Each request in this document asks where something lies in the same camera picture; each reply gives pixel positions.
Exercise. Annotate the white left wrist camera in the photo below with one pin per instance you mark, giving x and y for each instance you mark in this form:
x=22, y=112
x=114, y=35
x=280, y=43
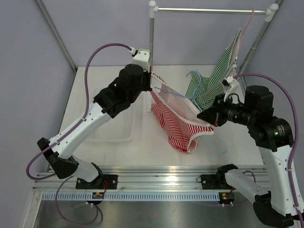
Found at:
x=141, y=57

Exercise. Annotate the red striped tank top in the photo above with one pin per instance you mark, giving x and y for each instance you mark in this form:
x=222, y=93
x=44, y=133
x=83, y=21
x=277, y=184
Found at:
x=177, y=116

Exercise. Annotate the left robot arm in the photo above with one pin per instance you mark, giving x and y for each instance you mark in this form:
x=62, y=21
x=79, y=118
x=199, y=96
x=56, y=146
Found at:
x=106, y=105

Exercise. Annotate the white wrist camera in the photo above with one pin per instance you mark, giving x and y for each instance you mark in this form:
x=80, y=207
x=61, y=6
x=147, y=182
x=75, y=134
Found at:
x=230, y=85
x=141, y=57

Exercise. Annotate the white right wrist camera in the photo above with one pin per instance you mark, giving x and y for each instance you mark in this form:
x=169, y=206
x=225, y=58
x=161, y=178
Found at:
x=230, y=85

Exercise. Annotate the green striped tank top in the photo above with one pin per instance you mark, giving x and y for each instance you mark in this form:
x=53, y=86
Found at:
x=202, y=90

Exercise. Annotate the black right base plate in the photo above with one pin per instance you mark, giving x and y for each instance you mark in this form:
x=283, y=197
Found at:
x=209, y=181

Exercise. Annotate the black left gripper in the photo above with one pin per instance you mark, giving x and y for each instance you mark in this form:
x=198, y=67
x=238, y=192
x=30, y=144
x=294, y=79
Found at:
x=147, y=75

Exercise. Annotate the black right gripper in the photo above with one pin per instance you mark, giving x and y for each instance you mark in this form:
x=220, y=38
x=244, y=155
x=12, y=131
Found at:
x=215, y=115

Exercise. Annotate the clear plastic basket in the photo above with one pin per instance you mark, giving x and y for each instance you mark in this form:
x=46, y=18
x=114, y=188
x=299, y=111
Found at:
x=118, y=130

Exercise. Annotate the aluminium mounting rail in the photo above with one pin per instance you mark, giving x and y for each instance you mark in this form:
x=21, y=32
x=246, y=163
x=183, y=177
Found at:
x=173, y=171

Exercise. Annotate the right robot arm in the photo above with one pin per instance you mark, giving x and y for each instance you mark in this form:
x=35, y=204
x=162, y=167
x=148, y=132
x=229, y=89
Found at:
x=277, y=206

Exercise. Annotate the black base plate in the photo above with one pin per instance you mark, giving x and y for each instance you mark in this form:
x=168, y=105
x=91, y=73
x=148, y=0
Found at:
x=109, y=182
x=209, y=181

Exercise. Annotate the blue wire hanger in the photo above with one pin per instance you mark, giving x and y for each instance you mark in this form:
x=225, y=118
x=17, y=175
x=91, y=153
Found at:
x=176, y=113

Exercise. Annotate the pink wire hanger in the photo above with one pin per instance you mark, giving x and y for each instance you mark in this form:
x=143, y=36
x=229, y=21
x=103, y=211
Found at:
x=244, y=31

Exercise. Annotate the white slotted cable duct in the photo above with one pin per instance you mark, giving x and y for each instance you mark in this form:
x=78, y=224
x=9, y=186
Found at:
x=131, y=196

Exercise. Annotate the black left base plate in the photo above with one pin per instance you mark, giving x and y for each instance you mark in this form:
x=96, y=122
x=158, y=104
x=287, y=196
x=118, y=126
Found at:
x=109, y=182

